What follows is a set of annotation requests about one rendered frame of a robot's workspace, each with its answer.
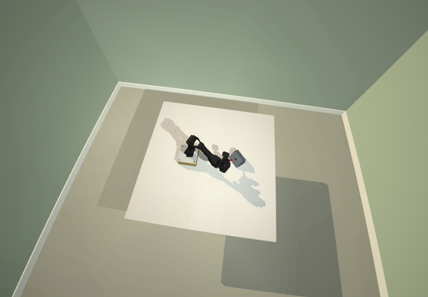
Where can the grey sloped panel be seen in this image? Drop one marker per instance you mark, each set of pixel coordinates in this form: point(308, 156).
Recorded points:
point(237, 158)

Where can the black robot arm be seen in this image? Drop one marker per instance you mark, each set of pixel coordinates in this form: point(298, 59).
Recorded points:
point(214, 160)

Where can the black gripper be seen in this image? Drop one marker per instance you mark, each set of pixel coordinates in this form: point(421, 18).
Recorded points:
point(225, 157)

